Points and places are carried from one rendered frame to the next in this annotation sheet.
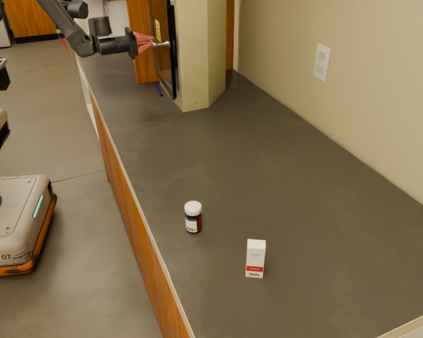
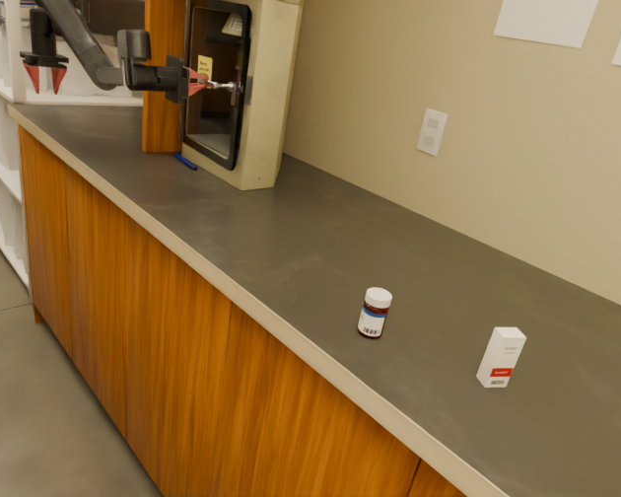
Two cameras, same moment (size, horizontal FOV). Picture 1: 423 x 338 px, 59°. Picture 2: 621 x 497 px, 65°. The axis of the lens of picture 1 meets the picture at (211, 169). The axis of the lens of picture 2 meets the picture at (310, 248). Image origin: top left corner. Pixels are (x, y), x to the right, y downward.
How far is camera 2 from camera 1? 0.50 m
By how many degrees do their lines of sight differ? 23
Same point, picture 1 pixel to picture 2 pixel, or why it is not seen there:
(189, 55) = (262, 106)
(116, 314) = not seen: outside the picture
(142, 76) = (154, 142)
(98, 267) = (46, 462)
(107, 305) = not seen: outside the picture
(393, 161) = (541, 247)
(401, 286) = not seen: outside the picture
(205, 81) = (274, 148)
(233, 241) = (434, 345)
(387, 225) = (581, 316)
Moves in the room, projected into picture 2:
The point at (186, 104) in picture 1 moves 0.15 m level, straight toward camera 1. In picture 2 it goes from (248, 178) to (266, 198)
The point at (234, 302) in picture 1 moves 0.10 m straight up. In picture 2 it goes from (498, 422) to (523, 362)
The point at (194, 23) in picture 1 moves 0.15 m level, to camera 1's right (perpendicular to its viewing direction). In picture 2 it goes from (275, 63) to (330, 71)
